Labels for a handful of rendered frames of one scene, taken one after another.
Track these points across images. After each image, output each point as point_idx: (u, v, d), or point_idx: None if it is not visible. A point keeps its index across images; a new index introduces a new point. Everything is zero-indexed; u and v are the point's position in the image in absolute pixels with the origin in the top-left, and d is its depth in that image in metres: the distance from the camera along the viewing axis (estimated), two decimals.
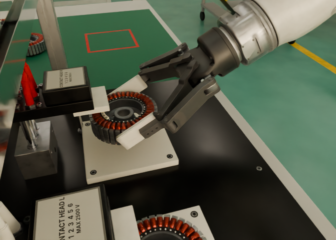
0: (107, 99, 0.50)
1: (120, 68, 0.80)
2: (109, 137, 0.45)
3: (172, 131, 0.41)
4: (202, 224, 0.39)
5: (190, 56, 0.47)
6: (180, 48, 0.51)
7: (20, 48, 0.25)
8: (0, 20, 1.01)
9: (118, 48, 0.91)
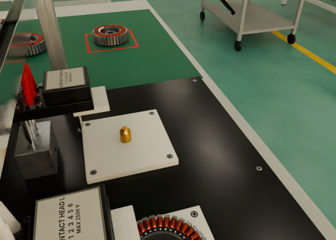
0: (106, 25, 0.97)
1: (120, 68, 0.80)
2: (96, 40, 0.92)
3: None
4: (202, 224, 0.39)
5: None
6: None
7: (20, 48, 0.25)
8: (0, 20, 1.01)
9: (118, 48, 0.91)
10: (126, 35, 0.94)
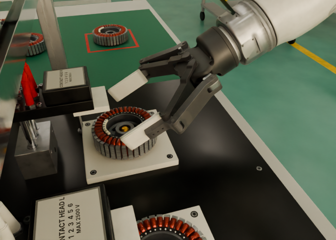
0: (106, 25, 0.97)
1: (120, 68, 0.80)
2: (96, 40, 0.92)
3: (179, 131, 0.40)
4: (202, 224, 0.39)
5: (189, 56, 0.46)
6: (180, 46, 0.51)
7: (20, 48, 0.25)
8: (0, 20, 1.01)
9: (118, 48, 0.91)
10: (126, 35, 0.94)
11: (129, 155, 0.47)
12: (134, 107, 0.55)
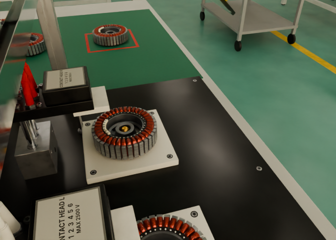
0: (106, 25, 0.97)
1: (120, 68, 0.80)
2: (96, 40, 0.92)
3: None
4: (202, 224, 0.39)
5: None
6: None
7: (20, 48, 0.25)
8: (0, 20, 1.01)
9: (118, 48, 0.91)
10: (126, 35, 0.94)
11: (129, 155, 0.47)
12: (134, 107, 0.55)
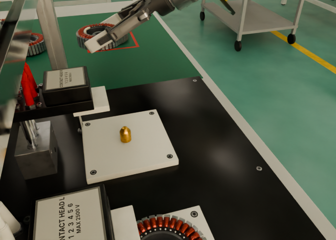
0: None
1: (120, 68, 0.80)
2: None
3: (123, 10, 0.79)
4: (202, 224, 0.39)
5: (150, 14, 0.70)
6: (145, 20, 0.66)
7: (20, 48, 0.25)
8: (0, 20, 1.01)
9: (118, 48, 0.91)
10: (126, 35, 0.94)
11: None
12: (112, 24, 0.77)
